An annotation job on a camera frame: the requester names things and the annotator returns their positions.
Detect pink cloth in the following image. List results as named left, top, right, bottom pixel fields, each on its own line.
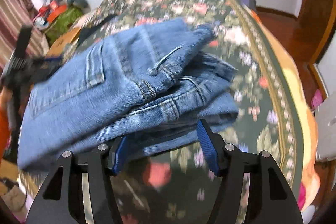
left=311, top=89, right=324, bottom=109

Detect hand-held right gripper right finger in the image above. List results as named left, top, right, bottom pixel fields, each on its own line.
left=197, top=119, right=305, bottom=224

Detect blue denim pants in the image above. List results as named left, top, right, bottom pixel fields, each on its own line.
left=17, top=17, right=240, bottom=172

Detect wooden wardrobe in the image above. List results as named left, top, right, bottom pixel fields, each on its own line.
left=295, top=0, right=336, bottom=67

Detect striped brown curtain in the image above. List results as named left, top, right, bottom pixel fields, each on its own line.
left=0, top=0, right=50, bottom=71

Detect green fabric storage box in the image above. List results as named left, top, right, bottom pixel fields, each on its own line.
left=45, top=7, right=84, bottom=43

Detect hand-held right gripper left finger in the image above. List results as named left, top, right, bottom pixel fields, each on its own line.
left=25, top=136, right=129, bottom=224

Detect black cloth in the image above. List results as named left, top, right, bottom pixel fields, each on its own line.
left=77, top=14, right=118, bottom=44

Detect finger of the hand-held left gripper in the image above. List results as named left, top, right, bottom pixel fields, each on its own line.
left=31, top=55, right=65, bottom=81

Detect wooden lap desk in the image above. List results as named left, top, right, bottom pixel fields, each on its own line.
left=48, top=26, right=81, bottom=58

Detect orange printed bed sheet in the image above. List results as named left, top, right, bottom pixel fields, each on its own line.
left=226, top=0, right=322, bottom=214

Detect floral green blanket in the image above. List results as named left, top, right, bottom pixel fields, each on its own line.
left=21, top=0, right=302, bottom=224

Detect orange box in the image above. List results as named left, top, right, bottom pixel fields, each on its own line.
left=47, top=1, right=67, bottom=22

